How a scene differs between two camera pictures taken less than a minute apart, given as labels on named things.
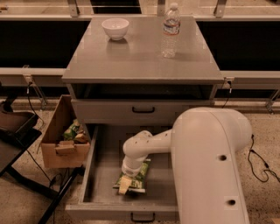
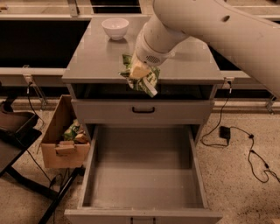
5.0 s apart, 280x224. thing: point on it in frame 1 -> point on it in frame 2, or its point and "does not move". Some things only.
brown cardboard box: x=63 y=154 does not move
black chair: x=18 y=130 does not move
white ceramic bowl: x=115 y=28 does not move
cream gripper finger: x=124 y=185 -> x=138 y=68
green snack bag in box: x=70 y=134 does not move
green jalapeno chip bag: x=137 y=183 -> x=147 y=83
